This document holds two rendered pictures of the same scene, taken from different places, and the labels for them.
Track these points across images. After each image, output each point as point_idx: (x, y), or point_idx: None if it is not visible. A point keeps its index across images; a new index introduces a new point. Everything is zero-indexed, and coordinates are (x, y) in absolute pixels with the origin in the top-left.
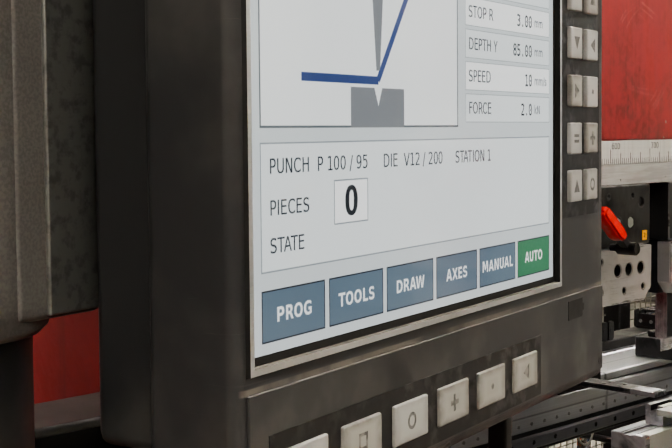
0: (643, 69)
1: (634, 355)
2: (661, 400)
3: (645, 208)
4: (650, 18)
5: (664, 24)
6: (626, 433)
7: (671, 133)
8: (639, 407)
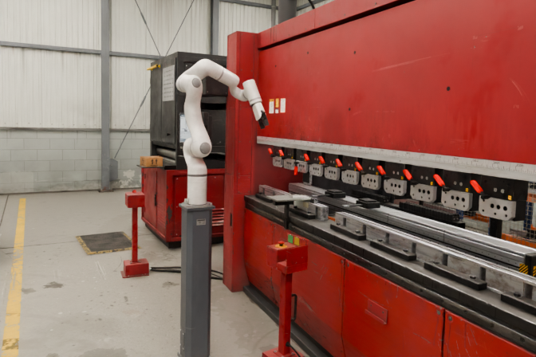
0: (293, 126)
1: None
2: (305, 195)
3: (292, 152)
4: (294, 116)
5: (297, 117)
6: None
7: (297, 139)
8: (355, 214)
